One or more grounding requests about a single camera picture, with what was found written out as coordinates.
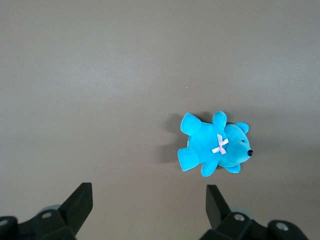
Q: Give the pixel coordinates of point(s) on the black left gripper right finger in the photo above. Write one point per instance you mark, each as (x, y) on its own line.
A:
(220, 212)

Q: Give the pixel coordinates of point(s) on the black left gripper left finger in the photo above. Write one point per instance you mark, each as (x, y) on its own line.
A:
(72, 210)

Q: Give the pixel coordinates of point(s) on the blue teddy bear pink bow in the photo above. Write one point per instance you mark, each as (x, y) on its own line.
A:
(205, 140)

